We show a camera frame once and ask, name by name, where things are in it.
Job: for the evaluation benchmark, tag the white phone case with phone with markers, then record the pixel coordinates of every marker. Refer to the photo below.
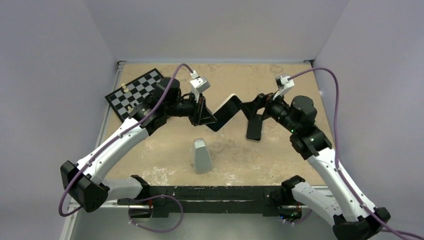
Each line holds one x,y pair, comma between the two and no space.
225,112

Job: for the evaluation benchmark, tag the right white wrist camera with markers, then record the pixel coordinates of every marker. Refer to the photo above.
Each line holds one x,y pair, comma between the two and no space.
284,84

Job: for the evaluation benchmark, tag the black white chessboard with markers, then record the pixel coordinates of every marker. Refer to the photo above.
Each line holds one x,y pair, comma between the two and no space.
131,94

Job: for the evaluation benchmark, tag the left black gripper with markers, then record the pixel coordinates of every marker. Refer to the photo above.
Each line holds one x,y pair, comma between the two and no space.
201,114

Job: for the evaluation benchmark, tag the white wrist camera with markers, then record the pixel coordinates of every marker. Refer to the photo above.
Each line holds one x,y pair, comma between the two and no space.
198,85
284,84

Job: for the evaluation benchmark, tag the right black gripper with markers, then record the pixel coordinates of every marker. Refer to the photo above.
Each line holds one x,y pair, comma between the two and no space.
250,109

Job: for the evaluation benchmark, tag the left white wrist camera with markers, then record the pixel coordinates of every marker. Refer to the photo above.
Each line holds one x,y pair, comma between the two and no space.
198,85

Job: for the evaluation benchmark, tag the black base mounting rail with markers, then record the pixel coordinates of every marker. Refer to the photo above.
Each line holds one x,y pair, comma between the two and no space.
268,201

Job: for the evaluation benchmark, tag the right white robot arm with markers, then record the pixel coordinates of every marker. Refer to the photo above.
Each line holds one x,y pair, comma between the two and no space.
349,212

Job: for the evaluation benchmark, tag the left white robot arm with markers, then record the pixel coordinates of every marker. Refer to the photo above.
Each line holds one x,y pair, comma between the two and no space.
85,180

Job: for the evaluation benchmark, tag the black smartphone on table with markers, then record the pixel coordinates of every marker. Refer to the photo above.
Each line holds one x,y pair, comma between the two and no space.
254,129

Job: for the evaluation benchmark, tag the grey tapered block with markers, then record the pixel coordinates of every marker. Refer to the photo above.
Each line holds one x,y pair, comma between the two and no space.
201,160

